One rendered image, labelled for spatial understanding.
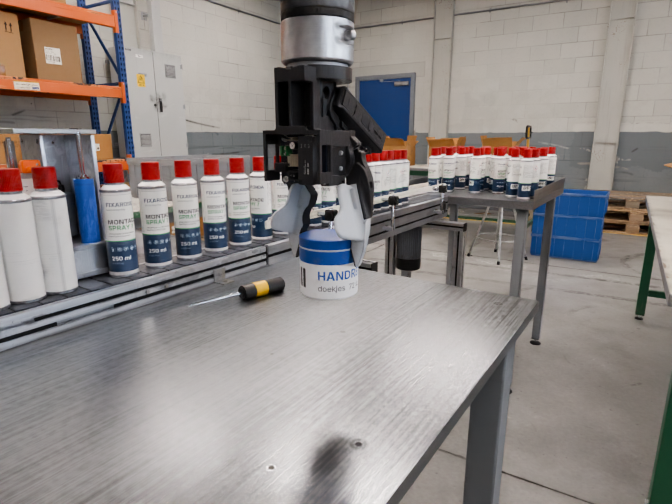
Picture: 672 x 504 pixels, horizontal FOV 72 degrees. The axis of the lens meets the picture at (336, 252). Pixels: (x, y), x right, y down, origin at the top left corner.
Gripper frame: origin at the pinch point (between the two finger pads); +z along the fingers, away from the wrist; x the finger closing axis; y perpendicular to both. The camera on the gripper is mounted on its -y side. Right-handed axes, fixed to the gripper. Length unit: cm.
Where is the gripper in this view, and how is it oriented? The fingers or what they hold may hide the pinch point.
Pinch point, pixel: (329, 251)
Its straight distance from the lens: 55.1
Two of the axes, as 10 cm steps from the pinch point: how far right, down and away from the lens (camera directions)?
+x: 8.5, 1.3, -5.1
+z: 0.0, 9.7, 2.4
